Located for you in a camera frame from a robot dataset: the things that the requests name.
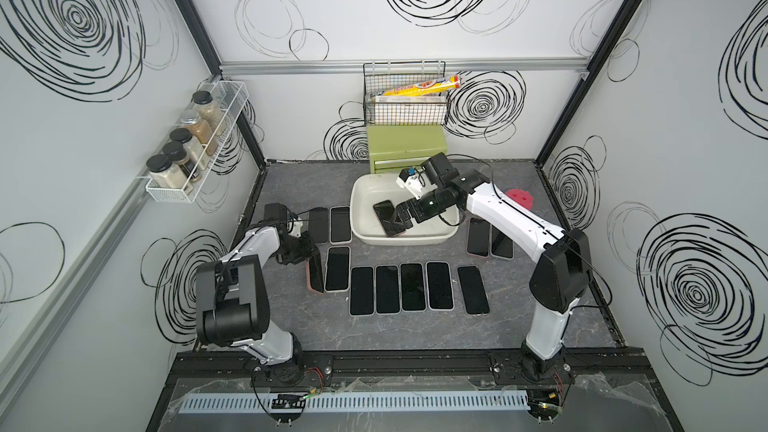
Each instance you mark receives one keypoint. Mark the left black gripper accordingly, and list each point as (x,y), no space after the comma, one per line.
(305,250)

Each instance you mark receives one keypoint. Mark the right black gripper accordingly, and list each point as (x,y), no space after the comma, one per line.
(411,205)

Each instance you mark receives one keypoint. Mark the white plastic storage box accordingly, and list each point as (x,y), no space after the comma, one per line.
(374,188)

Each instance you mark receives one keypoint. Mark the black phone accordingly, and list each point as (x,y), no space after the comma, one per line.
(478,238)

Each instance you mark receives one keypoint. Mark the black phone table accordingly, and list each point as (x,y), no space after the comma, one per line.
(319,224)

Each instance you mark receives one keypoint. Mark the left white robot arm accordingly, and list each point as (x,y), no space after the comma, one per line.
(232,307)

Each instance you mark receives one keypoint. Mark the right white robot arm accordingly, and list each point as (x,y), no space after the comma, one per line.
(562,272)

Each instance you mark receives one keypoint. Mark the green metal tool chest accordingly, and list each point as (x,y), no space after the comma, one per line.
(393,147)

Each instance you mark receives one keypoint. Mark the pink smiley sponge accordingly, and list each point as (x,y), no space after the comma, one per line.
(522,197)

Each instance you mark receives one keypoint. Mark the yellow snack package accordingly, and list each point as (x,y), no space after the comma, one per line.
(425,88)

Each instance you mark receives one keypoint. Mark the spice jar silver lid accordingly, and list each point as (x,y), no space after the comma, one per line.
(191,120)

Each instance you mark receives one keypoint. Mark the spice jar black lid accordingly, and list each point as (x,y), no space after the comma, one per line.
(165,172)
(178,154)
(209,110)
(192,145)

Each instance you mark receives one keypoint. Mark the black wire basket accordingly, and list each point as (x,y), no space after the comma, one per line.
(394,110)

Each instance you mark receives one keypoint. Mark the clear wall spice rack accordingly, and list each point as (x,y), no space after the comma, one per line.
(211,191)

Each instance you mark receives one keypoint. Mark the aluminium wall rail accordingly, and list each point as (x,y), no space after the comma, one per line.
(354,66)

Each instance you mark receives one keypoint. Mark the white slotted cable duct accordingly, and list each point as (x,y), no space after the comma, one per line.
(353,402)

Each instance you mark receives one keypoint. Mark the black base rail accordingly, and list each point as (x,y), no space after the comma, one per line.
(333,369)

